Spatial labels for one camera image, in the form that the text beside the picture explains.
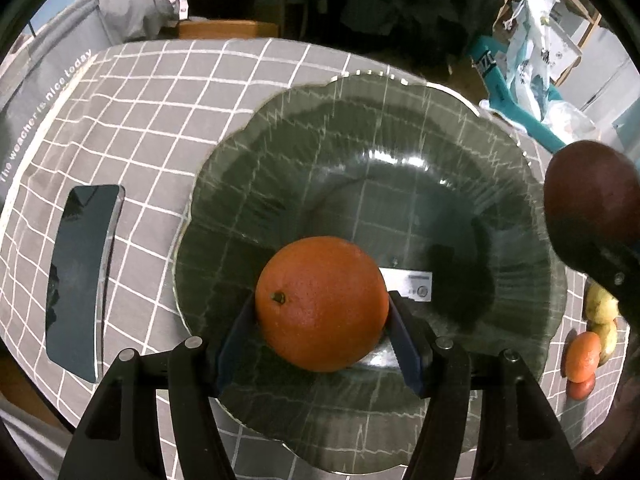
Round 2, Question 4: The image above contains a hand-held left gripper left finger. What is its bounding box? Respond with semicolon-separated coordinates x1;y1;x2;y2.
59;292;258;480

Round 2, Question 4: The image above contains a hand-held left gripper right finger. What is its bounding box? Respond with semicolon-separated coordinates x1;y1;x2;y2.
385;291;581;480

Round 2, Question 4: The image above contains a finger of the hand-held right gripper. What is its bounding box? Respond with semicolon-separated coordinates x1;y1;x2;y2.
547;220;640;321

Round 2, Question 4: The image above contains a large yellow pear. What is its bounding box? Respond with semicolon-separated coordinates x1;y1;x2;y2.
585;282;621;324

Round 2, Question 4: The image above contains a small yellow fruit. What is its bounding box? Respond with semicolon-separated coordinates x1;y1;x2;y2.
590;319;619;366

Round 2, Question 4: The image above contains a dark red apple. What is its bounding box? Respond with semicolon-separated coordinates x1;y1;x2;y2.
543;141;640;256

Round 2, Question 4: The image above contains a large orange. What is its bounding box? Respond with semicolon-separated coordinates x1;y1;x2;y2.
255;236;390;373
565;331;602;382

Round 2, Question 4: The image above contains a dark green glass bowl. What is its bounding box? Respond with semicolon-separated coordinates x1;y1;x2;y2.
172;72;568;476

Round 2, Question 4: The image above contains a small tangerine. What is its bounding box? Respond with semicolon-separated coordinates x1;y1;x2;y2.
566;372;597;401

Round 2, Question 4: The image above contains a clear plastic bag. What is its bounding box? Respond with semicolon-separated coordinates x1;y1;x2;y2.
542;100;601;143

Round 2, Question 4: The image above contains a black smartphone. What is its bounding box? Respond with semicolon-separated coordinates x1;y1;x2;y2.
45;185;126;383

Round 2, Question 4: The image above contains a teal cardboard box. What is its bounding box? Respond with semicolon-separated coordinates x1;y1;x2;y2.
469;35;568;153

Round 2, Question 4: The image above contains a grey checked tablecloth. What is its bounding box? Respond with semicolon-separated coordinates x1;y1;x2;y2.
0;37;631;480

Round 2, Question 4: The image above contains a white printed plastic bag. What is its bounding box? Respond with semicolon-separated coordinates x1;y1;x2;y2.
502;0;583;126

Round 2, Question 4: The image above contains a grey clothing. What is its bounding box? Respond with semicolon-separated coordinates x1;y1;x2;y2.
95;0;191;46

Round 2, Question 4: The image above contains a grey fabric bin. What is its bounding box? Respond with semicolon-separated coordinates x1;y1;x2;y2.
27;0;108;91

